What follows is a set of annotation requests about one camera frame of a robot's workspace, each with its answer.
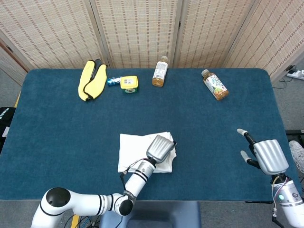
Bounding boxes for black bag with white lettering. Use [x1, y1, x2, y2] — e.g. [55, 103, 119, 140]
[0, 107, 16, 154]

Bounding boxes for blue carpet table cover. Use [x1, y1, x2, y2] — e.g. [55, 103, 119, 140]
[0, 68, 302, 201]

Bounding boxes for tea bottle with fruit label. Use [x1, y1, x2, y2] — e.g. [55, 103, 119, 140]
[201, 69, 229, 101]

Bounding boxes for woven folding screen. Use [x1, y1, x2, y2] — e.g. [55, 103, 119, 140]
[0, 0, 304, 84]

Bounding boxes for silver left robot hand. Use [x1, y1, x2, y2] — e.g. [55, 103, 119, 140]
[145, 134, 178, 163]

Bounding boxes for tangled floor cables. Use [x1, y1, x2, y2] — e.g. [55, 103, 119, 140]
[64, 215, 103, 228]

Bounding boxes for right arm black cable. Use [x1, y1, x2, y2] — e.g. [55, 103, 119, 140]
[270, 177, 283, 226]

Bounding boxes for blue drink can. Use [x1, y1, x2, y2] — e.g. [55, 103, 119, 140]
[106, 76, 123, 87]

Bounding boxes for yellow cloth with black trim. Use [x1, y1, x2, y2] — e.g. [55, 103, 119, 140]
[78, 59, 108, 103]

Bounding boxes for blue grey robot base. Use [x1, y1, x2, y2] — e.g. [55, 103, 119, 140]
[99, 201, 202, 228]

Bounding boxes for white t-shirt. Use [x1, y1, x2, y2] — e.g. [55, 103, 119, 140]
[117, 131, 178, 173]

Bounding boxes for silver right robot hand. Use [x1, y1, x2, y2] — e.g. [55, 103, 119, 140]
[237, 128, 290, 176]

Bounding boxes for amber tea bottle white label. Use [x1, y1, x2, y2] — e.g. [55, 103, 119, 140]
[152, 56, 170, 88]

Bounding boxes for white power strip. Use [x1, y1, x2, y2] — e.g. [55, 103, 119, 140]
[286, 69, 304, 80]

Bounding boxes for white sneaker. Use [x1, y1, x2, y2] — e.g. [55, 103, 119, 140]
[288, 140, 304, 172]

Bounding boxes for green tub with yellow lid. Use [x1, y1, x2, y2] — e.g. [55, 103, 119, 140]
[120, 75, 140, 95]

